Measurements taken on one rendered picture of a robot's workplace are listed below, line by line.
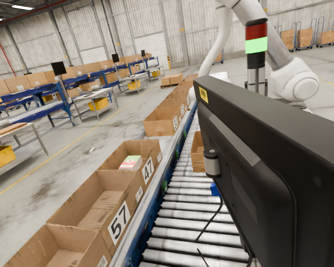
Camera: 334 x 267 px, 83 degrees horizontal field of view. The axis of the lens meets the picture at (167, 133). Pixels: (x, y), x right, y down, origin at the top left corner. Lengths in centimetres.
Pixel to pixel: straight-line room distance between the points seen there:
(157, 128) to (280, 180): 165
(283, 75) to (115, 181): 109
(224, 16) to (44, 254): 145
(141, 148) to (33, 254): 88
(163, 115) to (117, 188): 117
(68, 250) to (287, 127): 105
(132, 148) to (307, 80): 118
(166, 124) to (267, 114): 157
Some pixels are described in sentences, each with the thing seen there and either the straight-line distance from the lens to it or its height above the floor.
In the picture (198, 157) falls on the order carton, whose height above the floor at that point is 89.
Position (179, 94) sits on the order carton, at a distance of 289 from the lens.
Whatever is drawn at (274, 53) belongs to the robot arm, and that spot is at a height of 152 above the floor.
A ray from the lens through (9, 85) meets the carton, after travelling 612.
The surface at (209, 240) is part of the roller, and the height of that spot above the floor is 74.
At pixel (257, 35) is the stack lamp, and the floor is 163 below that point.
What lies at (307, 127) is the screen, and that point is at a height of 155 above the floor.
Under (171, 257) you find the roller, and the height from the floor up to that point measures 75.
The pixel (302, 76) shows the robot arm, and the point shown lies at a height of 141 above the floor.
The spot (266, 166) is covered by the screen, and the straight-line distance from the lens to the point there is 25.
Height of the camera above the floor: 164
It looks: 24 degrees down
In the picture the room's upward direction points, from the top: 12 degrees counter-clockwise
